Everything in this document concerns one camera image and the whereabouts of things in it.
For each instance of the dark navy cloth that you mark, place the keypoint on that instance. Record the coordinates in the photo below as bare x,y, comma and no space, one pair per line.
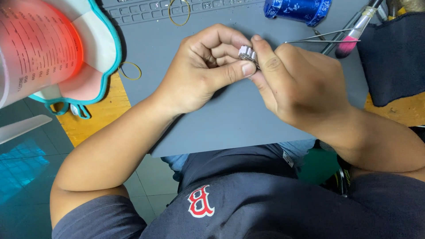
395,59

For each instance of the person's left hand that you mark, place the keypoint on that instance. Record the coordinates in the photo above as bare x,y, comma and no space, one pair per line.
196,73

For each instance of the silver tweezers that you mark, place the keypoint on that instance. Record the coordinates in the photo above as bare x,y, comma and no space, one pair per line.
318,41

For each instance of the person's navy shirt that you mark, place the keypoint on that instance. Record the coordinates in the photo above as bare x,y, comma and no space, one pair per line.
265,209

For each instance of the small silver and white part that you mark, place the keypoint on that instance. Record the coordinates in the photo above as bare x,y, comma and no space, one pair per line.
247,53

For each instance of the white cloth with teal edge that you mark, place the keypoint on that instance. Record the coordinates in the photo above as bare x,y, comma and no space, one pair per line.
99,43

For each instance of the grey keyboard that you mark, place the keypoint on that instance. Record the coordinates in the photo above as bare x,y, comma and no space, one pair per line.
146,10

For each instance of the dark grey pen tool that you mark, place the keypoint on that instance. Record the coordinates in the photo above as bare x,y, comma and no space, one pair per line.
343,28

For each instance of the grey work mat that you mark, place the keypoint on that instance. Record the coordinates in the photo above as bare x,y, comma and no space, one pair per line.
232,119

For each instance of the clear plastic measuring jug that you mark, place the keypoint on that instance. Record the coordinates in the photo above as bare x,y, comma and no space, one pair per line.
36,46

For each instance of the pink-tipped brush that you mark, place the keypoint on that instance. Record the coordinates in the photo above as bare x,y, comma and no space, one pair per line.
352,38

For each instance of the blue ribbon roll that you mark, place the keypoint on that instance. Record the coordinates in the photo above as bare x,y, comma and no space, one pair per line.
298,9

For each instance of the person's blue jeans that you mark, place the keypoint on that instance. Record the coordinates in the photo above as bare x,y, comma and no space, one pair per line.
298,149

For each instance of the white plastic strip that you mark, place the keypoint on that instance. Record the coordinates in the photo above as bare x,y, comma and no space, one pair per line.
23,127

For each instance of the person's right hand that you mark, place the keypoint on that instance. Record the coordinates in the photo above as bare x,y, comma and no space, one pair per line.
302,89

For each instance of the yellow rubber band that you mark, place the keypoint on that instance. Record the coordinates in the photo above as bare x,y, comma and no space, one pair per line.
137,73
179,22

